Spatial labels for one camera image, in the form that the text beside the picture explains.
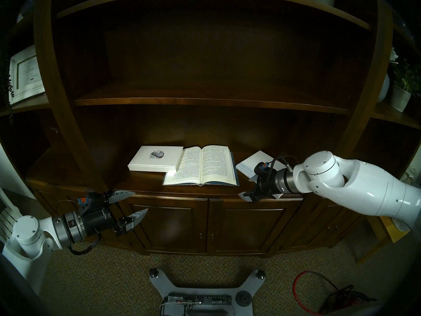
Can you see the white slatted chair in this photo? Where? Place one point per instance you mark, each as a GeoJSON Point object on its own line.
{"type": "Point", "coordinates": [8, 216]}

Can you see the white framed certificate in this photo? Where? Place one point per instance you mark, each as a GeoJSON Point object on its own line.
{"type": "Point", "coordinates": [28, 75]}

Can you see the white round vase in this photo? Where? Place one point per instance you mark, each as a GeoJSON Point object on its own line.
{"type": "Point", "coordinates": [384, 90]}

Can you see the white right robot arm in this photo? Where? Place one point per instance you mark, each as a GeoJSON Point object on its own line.
{"type": "Point", "coordinates": [361, 187]}

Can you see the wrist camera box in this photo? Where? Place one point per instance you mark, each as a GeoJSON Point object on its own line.
{"type": "Point", "coordinates": [263, 166]}
{"type": "Point", "coordinates": [90, 200]}

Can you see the blue cover hardback book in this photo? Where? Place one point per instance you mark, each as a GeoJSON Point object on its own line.
{"type": "Point", "coordinates": [213, 167]}

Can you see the dark brown wooden bookcase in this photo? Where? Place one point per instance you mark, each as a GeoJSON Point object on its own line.
{"type": "Point", "coordinates": [210, 101]}

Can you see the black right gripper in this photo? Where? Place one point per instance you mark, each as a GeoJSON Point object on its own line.
{"type": "Point", "coordinates": [266, 185]}

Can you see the black star knob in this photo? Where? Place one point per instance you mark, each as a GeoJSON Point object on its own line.
{"type": "Point", "coordinates": [261, 274]}
{"type": "Point", "coordinates": [154, 272]}

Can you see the black power strip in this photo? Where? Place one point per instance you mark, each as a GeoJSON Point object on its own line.
{"type": "Point", "coordinates": [204, 299]}

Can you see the grey metal robot base plate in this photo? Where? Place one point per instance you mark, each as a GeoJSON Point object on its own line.
{"type": "Point", "coordinates": [174, 285]}

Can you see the white book pale blue spine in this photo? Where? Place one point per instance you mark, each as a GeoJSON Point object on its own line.
{"type": "Point", "coordinates": [253, 164]}

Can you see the white book with round print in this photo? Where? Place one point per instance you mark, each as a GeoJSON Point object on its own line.
{"type": "Point", "coordinates": [144, 164]}

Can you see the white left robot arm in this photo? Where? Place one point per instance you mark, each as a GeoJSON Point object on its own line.
{"type": "Point", "coordinates": [26, 229]}

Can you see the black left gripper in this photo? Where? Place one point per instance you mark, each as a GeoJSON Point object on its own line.
{"type": "Point", "coordinates": [97, 221]}

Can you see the white artificial flower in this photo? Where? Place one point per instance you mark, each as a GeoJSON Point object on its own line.
{"type": "Point", "coordinates": [393, 55]}

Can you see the light wooden side table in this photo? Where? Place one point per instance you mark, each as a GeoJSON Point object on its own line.
{"type": "Point", "coordinates": [384, 224]}

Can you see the green plant in white pot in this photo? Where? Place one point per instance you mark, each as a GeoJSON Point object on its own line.
{"type": "Point", "coordinates": [399, 99]}

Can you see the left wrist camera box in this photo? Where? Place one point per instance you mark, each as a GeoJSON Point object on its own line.
{"type": "Point", "coordinates": [90, 200]}

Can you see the dark hanging bead plant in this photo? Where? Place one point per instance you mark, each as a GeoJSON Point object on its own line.
{"type": "Point", "coordinates": [11, 88]}

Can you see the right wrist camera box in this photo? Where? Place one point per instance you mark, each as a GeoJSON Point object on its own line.
{"type": "Point", "coordinates": [263, 166]}

